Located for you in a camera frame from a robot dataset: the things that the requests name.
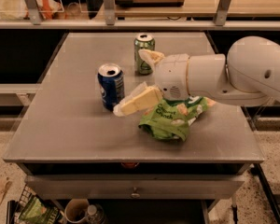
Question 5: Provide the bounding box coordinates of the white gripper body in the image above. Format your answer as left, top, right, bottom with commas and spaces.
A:
154, 54, 189, 101

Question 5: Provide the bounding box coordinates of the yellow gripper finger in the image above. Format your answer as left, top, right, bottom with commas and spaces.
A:
113, 82, 162, 117
138, 49, 164, 69

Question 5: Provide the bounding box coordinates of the blue pepsi can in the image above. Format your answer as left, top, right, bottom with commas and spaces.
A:
97, 63, 125, 111

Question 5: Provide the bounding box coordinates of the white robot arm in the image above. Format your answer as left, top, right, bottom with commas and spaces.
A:
114, 36, 280, 117

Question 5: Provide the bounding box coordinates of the green soda can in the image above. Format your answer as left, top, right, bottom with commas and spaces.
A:
133, 33, 155, 75

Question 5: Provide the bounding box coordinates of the green chip bag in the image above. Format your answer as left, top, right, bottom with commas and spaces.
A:
139, 96, 216, 141

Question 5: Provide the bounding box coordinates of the grey table drawer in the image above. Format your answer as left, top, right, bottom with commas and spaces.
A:
26, 175, 244, 200

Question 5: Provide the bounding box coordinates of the clear plastic bottle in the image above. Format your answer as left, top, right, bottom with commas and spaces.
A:
85, 204, 105, 224

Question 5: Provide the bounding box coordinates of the brown paper cup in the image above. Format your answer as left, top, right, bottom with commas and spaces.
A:
64, 199, 89, 224

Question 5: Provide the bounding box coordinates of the orange white bag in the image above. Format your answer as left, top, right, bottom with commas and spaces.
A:
0, 0, 63, 20

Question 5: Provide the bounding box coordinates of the green snack bag in basket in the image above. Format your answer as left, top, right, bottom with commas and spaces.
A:
19, 196, 62, 224

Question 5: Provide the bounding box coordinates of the black wire basket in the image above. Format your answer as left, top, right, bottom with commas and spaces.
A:
6, 186, 66, 224

